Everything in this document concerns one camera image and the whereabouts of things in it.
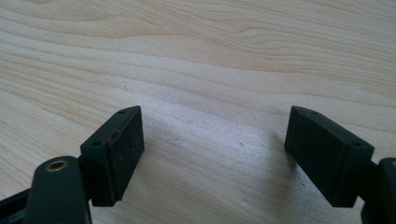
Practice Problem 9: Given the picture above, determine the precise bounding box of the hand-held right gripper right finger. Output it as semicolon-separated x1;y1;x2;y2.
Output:
284;105;375;209

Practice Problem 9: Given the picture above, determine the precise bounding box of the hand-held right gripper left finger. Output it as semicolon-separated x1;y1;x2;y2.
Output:
79;105;146;208

